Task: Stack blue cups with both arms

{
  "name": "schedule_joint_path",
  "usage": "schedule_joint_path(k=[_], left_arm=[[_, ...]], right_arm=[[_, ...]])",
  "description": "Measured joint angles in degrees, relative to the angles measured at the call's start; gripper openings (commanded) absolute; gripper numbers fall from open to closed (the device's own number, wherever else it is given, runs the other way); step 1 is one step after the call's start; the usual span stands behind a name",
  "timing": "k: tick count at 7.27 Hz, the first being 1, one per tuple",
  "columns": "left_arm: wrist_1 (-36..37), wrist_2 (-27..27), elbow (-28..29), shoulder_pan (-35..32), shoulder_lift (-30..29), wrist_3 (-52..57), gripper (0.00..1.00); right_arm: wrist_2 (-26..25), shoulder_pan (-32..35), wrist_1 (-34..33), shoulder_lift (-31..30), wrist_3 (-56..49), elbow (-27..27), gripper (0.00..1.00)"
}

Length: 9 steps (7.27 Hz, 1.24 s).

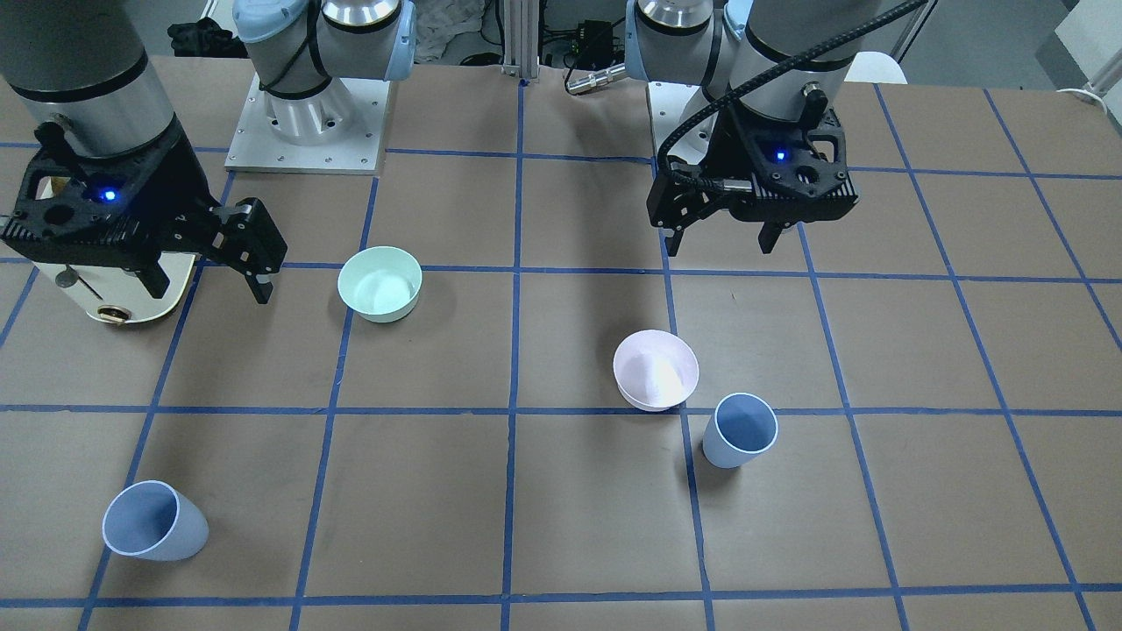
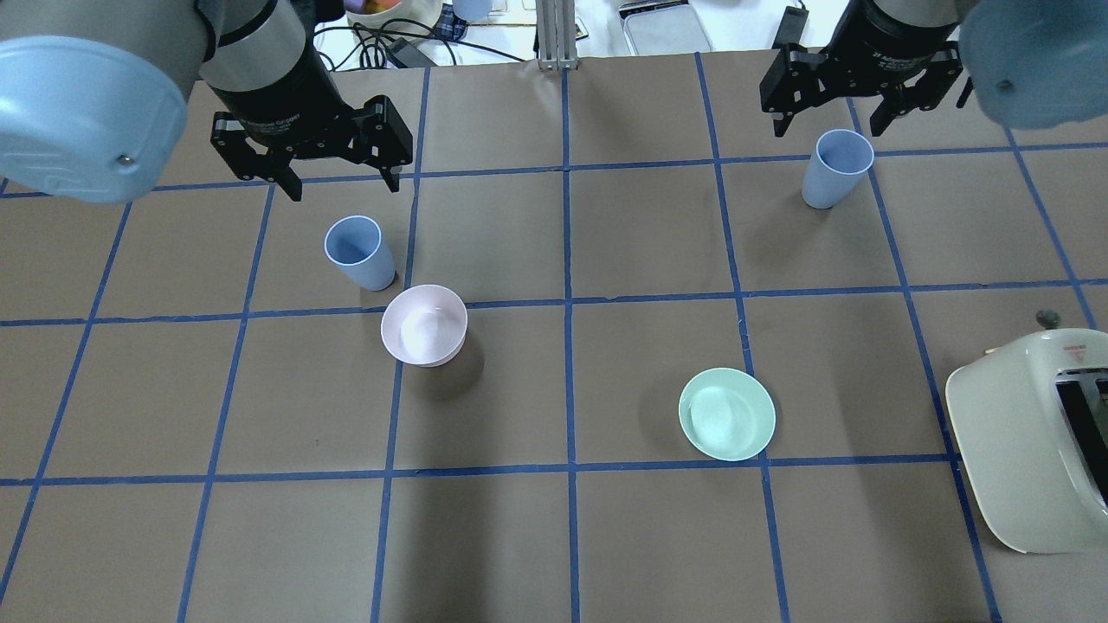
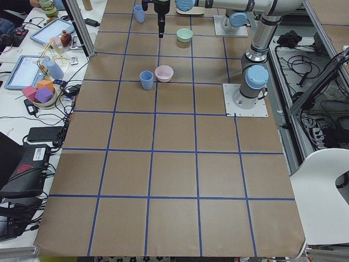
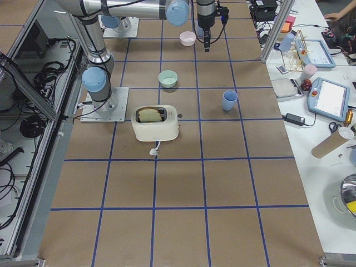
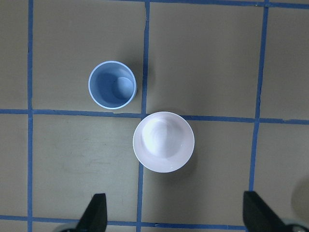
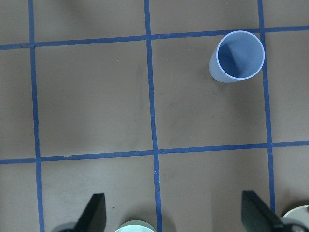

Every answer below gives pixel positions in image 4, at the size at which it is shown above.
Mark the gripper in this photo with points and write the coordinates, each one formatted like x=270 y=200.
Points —
x=205 y=23

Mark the blue cup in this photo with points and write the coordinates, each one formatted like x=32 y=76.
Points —
x=229 y=99

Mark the pink bowl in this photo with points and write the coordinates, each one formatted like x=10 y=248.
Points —
x=187 y=38

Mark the green bowl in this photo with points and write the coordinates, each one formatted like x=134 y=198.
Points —
x=167 y=78

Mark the lavender cup on rack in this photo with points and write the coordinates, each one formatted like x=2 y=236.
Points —
x=286 y=43

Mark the bread slice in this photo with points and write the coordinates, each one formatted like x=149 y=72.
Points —
x=149 y=115

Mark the kitchen scale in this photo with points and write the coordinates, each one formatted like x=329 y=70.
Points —
x=286 y=89

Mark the cream toaster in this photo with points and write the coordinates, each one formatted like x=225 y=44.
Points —
x=165 y=130

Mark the teach pendant tablet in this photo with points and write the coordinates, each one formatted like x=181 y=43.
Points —
x=329 y=99
x=314 y=52

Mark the black power adapter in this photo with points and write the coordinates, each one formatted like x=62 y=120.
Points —
x=294 y=119

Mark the cardboard tube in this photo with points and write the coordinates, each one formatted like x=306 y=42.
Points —
x=335 y=140

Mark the metal bowl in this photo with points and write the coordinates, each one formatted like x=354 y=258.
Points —
x=344 y=202

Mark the aluminium frame post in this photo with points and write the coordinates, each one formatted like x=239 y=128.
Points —
x=283 y=13

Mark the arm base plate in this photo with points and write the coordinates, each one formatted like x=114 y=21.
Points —
x=114 y=110
x=132 y=33

